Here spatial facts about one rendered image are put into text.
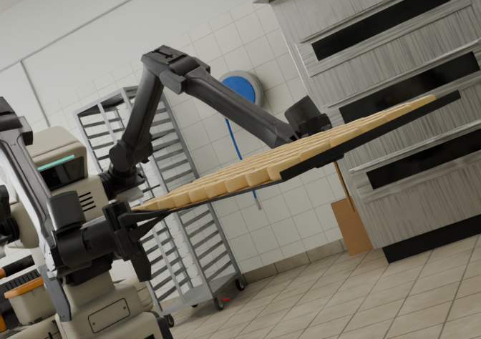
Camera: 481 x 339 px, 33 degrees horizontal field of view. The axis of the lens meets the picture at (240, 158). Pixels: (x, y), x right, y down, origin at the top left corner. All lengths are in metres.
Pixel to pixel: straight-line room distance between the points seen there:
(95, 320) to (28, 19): 5.33
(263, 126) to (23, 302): 1.03
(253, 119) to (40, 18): 5.54
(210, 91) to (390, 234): 3.42
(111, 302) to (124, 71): 4.73
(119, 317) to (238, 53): 4.33
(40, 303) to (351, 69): 3.06
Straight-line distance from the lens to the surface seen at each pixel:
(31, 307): 2.52
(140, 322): 2.27
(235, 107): 1.87
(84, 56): 7.07
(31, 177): 1.62
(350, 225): 6.03
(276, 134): 1.82
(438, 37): 4.97
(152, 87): 2.05
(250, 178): 1.17
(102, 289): 2.30
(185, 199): 1.35
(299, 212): 6.42
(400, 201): 5.14
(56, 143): 2.23
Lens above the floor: 1.05
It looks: 1 degrees down
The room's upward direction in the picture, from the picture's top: 23 degrees counter-clockwise
